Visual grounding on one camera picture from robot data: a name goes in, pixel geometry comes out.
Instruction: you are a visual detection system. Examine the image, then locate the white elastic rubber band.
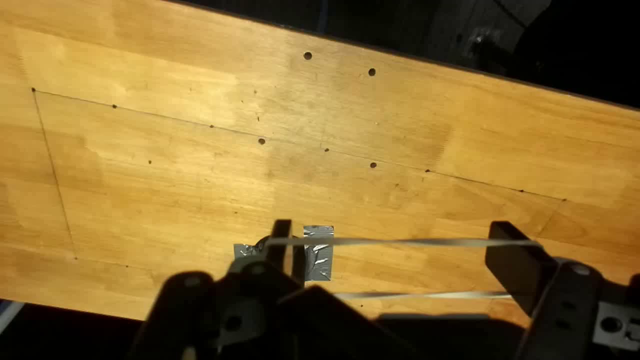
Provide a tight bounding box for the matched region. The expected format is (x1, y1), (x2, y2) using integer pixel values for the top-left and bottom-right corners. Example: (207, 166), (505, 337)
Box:
(264, 236), (545, 301)

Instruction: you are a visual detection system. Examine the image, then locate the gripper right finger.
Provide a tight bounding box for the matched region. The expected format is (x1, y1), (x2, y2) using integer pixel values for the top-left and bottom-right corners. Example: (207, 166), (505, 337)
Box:
(485, 220), (640, 360)

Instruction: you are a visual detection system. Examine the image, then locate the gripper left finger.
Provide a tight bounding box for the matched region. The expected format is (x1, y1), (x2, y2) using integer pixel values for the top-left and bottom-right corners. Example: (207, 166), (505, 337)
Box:
(129, 219), (401, 360)

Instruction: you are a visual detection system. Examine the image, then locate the silver duct tape patch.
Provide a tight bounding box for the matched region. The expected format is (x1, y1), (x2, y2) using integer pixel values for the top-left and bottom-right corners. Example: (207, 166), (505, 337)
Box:
(233, 225), (335, 282)

